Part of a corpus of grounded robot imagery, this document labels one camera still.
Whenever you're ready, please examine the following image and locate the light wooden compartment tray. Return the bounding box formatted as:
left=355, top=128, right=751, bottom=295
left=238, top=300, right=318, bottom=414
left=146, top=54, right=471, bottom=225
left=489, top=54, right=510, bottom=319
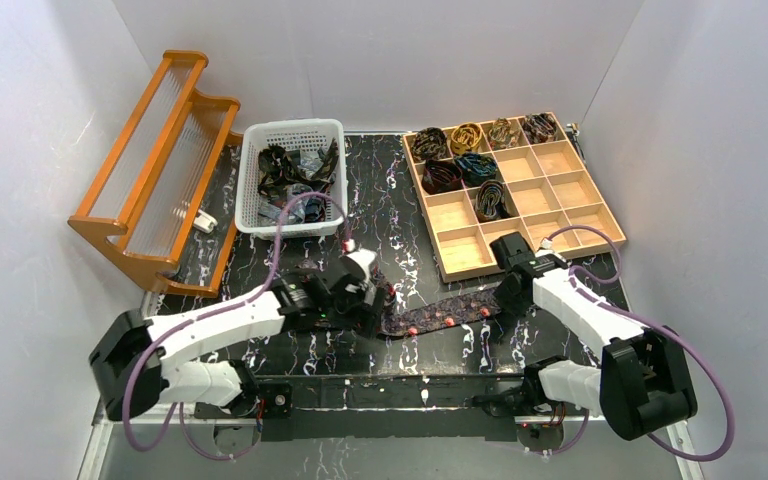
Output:
left=402, top=112, right=627, bottom=282

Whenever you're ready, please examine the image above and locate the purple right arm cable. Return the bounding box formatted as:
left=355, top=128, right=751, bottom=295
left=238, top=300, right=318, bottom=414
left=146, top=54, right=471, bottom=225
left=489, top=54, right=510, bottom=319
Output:
left=542, top=225, right=736, bottom=462

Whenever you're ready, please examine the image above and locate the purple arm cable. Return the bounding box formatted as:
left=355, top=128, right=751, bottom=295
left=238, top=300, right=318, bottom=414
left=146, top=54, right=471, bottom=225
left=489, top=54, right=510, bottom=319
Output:
left=542, top=225, right=736, bottom=462
left=120, top=192, right=353, bottom=462

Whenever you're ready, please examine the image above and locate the rolled brown patterned tie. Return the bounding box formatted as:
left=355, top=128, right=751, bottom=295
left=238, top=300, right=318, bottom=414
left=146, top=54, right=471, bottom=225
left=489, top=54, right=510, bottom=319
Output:
left=487, top=118, right=520, bottom=150

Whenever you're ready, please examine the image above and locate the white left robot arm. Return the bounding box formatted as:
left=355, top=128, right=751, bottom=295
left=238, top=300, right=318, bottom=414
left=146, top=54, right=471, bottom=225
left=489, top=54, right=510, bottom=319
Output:
left=89, top=249, right=395, bottom=421

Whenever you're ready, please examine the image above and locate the rolled blue patterned tie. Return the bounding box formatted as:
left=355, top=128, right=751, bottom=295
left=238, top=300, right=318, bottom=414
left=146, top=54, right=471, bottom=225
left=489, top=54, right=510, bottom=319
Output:
left=454, top=152, right=498, bottom=188

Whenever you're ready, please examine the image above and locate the rolled maroon tie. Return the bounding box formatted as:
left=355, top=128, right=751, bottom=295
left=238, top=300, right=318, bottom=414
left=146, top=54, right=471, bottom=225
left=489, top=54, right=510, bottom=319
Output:
left=421, top=160, right=463, bottom=195

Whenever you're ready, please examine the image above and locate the rolled black gold tie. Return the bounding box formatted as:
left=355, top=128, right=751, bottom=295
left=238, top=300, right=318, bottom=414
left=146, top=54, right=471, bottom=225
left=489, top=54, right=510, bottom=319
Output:
left=411, top=127, right=451, bottom=163

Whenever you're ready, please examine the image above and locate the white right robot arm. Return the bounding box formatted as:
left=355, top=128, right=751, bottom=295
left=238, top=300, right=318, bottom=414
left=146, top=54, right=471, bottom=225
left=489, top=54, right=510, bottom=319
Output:
left=490, top=233, right=698, bottom=440

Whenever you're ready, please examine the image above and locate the aluminium frame rail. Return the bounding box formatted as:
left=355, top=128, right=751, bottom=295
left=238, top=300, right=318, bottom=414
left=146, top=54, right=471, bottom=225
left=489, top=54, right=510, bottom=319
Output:
left=79, top=372, right=691, bottom=479

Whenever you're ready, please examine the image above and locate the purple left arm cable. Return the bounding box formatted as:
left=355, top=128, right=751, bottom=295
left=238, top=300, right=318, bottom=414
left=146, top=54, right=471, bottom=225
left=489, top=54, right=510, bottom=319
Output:
left=120, top=192, right=353, bottom=462

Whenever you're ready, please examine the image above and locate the white plastic basket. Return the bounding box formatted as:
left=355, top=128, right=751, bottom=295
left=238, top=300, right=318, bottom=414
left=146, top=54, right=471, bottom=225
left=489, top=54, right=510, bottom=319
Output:
left=234, top=119, right=348, bottom=239

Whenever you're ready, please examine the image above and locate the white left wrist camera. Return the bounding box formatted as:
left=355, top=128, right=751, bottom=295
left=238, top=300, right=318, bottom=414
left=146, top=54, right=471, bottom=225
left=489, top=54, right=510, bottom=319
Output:
left=340, top=239, right=377, bottom=287

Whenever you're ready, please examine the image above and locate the orange wooden rack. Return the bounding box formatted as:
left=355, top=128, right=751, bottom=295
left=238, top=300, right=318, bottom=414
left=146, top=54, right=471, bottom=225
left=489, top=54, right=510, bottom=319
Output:
left=68, top=50, right=243, bottom=297

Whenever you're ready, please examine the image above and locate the pile of ties in basket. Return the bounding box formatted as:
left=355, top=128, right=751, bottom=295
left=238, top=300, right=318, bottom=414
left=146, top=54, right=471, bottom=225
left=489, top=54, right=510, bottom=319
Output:
left=257, top=139, right=339, bottom=227

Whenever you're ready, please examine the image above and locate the rolled yellow tie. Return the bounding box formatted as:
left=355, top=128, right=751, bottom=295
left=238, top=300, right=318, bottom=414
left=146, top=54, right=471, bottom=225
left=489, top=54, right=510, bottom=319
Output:
left=449, top=122, right=483, bottom=156

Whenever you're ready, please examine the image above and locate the dark paisley red-dotted tie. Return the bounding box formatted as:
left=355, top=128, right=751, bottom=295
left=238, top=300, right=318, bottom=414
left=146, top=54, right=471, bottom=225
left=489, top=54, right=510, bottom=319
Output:
left=379, top=290, right=501, bottom=337

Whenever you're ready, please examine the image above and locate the rolled grey striped tie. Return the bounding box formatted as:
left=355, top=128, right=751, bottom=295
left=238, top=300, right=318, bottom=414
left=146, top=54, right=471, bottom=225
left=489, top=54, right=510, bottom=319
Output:
left=474, top=180, right=511, bottom=223

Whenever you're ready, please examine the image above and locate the rolled dark striped tie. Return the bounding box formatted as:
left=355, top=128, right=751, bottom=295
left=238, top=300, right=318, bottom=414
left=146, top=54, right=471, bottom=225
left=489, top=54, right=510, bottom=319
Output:
left=521, top=112, right=558, bottom=144

